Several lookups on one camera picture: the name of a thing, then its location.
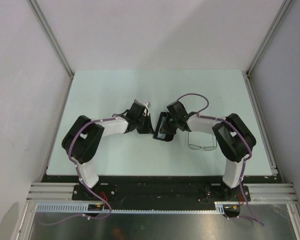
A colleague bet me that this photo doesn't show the black glasses case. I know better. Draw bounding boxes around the black glasses case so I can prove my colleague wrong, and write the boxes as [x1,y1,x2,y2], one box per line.
[153,112,177,142]

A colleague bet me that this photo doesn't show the blue cleaning cloth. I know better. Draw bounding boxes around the blue cleaning cloth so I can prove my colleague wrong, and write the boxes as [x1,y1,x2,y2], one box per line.
[157,129,166,139]

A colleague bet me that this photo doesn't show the thin wire-frame glasses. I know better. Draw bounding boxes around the thin wire-frame glasses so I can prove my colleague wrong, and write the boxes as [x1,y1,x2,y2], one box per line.
[187,132,218,152]

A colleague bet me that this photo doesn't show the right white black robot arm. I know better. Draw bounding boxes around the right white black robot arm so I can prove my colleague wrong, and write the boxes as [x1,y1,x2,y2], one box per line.
[153,101,257,201]

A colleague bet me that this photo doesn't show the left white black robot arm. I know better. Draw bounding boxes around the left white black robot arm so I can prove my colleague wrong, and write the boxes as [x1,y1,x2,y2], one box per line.
[61,100,155,200]

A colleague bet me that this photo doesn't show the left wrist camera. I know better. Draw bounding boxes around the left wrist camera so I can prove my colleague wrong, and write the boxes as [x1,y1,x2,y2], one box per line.
[141,101,151,110]

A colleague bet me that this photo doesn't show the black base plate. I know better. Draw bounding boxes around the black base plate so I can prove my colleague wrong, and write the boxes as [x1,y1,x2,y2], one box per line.
[41,175,283,210]

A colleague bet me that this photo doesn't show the slotted cable duct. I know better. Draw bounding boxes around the slotted cable duct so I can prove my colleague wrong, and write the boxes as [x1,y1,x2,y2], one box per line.
[36,202,239,215]

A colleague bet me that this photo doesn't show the aluminium front rail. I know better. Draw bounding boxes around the aluminium front rail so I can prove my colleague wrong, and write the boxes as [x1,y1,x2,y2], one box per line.
[27,182,299,204]

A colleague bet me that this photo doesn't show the left aluminium corner post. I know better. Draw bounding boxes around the left aluminium corner post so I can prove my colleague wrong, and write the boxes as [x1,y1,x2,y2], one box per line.
[27,0,74,80]

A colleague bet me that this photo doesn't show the aluminium corner post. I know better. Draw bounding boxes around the aluminium corner post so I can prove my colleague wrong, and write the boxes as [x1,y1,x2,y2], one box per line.
[27,0,74,80]
[245,0,295,76]

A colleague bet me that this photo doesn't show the right aluminium corner post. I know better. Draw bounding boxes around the right aluminium corner post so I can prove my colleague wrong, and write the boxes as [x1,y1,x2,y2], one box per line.
[245,0,295,76]

